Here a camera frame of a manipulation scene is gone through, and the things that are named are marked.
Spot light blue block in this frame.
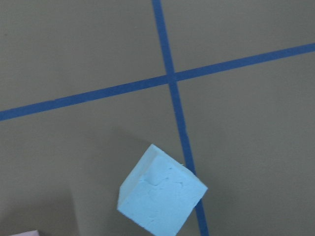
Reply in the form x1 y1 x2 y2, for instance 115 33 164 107
117 144 208 236

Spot light pink foam block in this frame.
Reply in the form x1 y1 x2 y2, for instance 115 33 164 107
10 230 40 236

